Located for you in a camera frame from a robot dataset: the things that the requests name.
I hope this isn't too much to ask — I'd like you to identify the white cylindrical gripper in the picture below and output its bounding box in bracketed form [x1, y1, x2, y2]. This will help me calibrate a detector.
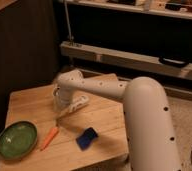
[54, 88, 73, 119]

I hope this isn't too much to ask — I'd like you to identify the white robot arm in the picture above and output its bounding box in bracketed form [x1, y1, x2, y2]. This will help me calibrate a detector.
[56, 70, 182, 171]

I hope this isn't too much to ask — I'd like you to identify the white cup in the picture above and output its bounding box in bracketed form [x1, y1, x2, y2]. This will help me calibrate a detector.
[53, 85, 60, 97]

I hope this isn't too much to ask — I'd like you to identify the orange carrot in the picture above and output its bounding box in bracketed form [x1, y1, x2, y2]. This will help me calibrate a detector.
[40, 126, 59, 151]

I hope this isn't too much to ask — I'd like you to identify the blue sponge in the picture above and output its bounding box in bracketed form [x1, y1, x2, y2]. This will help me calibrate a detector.
[76, 127, 98, 150]

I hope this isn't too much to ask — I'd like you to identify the wooden table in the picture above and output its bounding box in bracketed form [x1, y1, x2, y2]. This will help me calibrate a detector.
[0, 85, 128, 171]

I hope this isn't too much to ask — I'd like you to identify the green bowl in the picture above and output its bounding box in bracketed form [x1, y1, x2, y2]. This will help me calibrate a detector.
[0, 121, 38, 160]

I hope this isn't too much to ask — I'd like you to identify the metal pole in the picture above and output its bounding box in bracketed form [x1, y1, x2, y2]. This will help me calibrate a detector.
[63, 0, 74, 45]

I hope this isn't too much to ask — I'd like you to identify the shelf with clutter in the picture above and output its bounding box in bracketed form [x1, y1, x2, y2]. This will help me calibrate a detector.
[58, 0, 192, 20]

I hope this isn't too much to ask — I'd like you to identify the black handle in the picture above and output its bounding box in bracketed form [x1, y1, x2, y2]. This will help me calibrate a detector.
[158, 57, 189, 68]

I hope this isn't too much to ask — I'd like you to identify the grey metal rail beam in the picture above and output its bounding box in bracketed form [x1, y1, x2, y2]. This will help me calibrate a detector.
[60, 41, 192, 80]

